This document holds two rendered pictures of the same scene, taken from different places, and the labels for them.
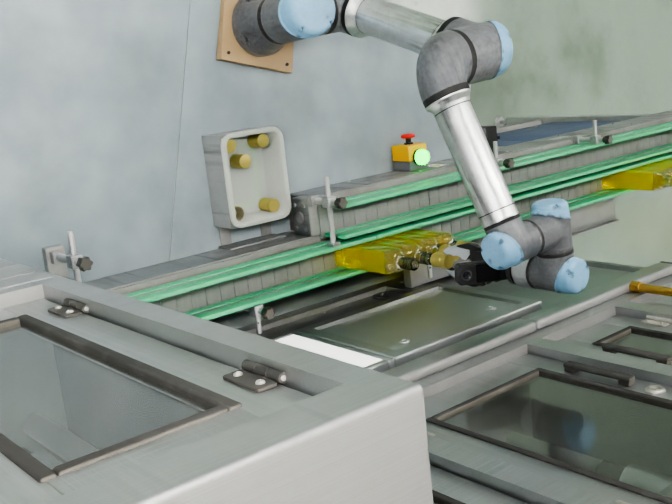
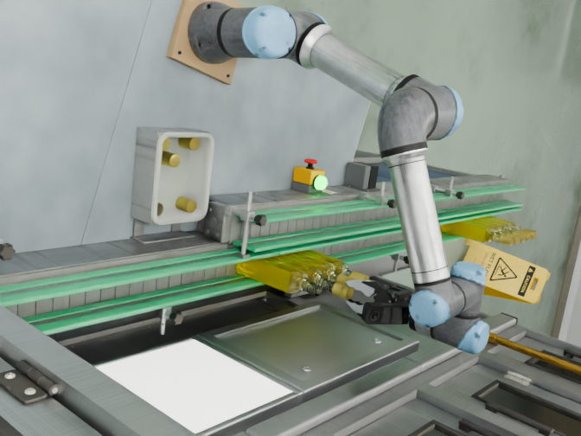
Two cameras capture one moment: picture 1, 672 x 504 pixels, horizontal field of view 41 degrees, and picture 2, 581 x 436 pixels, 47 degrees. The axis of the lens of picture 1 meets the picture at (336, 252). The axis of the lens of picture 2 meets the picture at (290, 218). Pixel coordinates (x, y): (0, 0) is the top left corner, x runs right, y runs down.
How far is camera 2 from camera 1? 58 cm
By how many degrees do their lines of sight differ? 12
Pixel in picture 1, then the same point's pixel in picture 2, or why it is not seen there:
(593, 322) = (462, 369)
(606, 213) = not seen: hidden behind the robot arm
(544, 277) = (450, 334)
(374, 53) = (298, 82)
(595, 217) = not seen: hidden behind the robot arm
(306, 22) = (268, 43)
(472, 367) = (375, 411)
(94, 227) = (12, 201)
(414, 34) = (371, 80)
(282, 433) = not seen: outside the picture
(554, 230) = (474, 295)
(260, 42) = (213, 50)
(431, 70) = (399, 123)
